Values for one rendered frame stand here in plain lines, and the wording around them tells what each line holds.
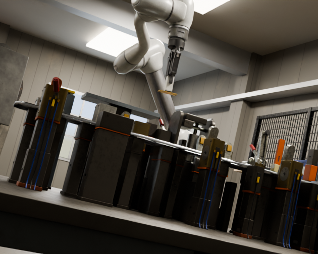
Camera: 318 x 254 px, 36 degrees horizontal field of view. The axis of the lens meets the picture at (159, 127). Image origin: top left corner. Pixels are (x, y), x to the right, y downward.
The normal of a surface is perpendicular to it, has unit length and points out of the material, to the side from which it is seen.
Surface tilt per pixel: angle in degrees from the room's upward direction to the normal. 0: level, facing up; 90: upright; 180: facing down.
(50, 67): 90
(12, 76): 90
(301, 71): 90
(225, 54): 90
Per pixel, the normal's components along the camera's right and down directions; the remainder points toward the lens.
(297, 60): -0.88, -0.27
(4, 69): 0.58, 0.01
